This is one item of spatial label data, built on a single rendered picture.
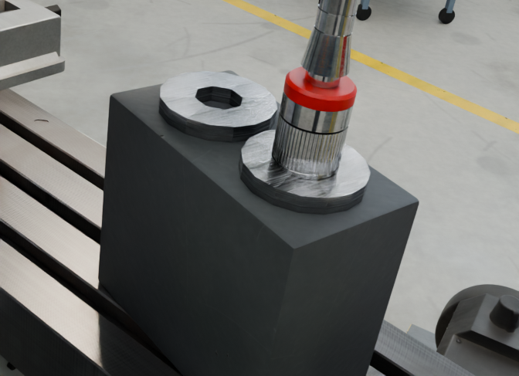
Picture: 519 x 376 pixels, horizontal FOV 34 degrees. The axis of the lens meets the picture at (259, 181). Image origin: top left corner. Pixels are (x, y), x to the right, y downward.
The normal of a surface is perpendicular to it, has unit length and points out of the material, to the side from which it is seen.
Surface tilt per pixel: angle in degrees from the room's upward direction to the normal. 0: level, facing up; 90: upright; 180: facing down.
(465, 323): 45
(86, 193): 0
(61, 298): 0
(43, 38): 90
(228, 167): 0
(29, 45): 90
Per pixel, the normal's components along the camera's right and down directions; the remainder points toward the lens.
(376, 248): 0.62, 0.50
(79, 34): 0.15, -0.83
